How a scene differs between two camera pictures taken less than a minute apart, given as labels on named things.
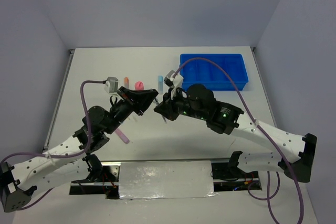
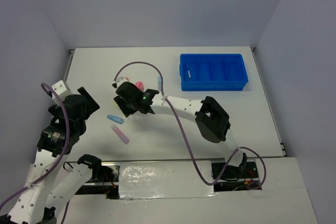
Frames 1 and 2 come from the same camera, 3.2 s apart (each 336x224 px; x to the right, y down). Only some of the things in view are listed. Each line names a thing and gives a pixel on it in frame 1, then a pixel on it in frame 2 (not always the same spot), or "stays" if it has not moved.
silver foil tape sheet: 168,179 stays
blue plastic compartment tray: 203,72 stays
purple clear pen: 157,103 → 188,71
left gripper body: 129,104 → 92,106
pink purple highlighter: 122,136 stays
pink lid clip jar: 139,85 stays
